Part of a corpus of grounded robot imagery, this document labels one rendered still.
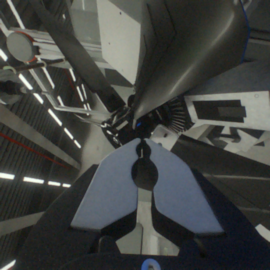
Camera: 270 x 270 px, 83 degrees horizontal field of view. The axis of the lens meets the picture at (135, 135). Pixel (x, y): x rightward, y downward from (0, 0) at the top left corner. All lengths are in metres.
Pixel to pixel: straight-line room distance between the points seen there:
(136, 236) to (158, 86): 7.42
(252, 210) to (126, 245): 7.29
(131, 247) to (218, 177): 7.32
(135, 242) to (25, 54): 7.18
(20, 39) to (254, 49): 1.36
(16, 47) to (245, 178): 1.22
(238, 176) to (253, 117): 0.11
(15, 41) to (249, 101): 1.17
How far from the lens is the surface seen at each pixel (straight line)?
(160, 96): 0.17
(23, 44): 1.21
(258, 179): 0.33
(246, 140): 0.43
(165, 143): 0.37
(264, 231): 0.37
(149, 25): 0.19
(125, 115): 0.37
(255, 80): 0.33
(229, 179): 0.34
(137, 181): 0.64
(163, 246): 3.13
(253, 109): 0.31
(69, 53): 0.43
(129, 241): 7.53
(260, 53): 1.29
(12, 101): 0.43
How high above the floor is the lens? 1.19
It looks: 3 degrees down
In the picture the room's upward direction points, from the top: 82 degrees counter-clockwise
